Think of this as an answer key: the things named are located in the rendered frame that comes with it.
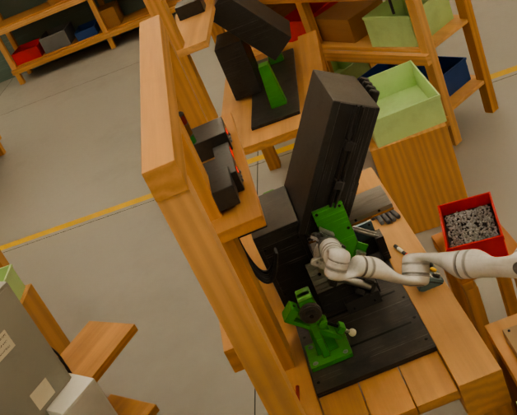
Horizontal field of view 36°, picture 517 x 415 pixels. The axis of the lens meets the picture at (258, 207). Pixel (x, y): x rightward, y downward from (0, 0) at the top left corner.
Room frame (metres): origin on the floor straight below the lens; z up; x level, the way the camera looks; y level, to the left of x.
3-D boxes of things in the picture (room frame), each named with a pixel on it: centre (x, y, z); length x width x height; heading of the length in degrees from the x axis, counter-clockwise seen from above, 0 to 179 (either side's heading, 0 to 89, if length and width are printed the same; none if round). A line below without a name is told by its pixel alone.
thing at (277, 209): (2.64, -0.03, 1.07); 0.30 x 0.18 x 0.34; 176
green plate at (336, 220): (2.45, -0.22, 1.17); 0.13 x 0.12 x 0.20; 176
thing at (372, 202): (2.60, -0.27, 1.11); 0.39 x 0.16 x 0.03; 86
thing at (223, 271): (2.55, 0.14, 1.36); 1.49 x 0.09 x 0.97; 176
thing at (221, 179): (2.25, 0.07, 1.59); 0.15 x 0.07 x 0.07; 176
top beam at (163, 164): (2.55, 0.14, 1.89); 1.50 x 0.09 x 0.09; 176
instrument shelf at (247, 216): (2.54, 0.10, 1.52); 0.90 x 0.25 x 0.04; 176
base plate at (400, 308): (2.53, -0.16, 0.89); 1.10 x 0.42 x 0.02; 176
